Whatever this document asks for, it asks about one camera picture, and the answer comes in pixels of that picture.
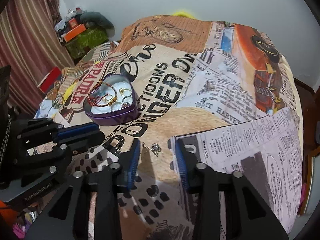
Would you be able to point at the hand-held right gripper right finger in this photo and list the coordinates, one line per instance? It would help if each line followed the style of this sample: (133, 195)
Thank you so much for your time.
(180, 160)

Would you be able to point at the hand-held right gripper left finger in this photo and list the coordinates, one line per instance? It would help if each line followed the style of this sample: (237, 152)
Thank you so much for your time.
(133, 160)

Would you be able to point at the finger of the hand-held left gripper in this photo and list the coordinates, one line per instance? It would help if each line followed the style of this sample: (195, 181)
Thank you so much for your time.
(77, 130)
(87, 140)

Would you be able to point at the silver earring pendant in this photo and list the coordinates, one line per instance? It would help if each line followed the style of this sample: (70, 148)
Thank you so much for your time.
(155, 147)

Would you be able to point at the purple heart-shaped tin box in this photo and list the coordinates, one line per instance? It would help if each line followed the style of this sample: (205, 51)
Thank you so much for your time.
(110, 118)

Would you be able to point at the cluster of finger rings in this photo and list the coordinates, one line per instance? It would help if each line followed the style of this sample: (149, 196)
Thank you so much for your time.
(122, 90)

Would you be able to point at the yellow toy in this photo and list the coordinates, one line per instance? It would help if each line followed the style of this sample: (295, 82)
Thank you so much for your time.
(68, 92)

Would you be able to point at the red box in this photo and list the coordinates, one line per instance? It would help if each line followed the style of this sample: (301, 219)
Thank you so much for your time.
(50, 78)

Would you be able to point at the newspaper print blanket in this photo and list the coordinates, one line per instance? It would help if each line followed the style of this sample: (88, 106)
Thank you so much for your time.
(225, 92)

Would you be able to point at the green patterned box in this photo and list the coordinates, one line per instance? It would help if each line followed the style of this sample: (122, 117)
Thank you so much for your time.
(87, 40)

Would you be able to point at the orange box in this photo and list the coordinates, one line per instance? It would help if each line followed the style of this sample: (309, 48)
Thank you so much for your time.
(73, 33)

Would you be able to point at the pile of assorted clutter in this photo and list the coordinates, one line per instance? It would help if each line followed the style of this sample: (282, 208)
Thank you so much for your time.
(68, 20)

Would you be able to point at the red striped curtain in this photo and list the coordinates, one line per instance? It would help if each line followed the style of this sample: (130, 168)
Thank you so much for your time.
(25, 30)

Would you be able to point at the grey cloth bundle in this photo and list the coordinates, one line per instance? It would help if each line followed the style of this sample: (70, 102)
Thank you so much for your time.
(97, 17)

